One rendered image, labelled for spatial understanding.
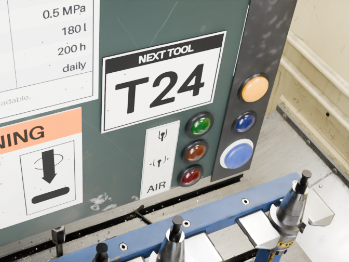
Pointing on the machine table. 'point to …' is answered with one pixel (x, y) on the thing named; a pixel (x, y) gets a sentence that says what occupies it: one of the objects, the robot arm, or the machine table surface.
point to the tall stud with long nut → (59, 232)
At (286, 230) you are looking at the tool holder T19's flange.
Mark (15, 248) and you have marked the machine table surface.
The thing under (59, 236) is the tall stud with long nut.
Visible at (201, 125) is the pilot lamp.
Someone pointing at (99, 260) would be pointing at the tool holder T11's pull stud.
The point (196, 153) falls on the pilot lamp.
